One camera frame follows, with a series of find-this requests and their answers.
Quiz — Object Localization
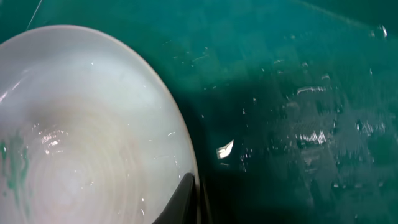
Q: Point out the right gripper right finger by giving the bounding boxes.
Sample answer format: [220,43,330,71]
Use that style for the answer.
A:
[200,177,213,224]

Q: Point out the teal plastic tray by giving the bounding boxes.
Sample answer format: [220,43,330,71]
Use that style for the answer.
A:
[1,0,397,223]

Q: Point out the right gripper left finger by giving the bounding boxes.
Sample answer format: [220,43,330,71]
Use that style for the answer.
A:
[153,173,196,224]

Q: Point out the white plate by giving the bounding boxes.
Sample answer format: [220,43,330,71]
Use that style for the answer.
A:
[1,25,201,224]

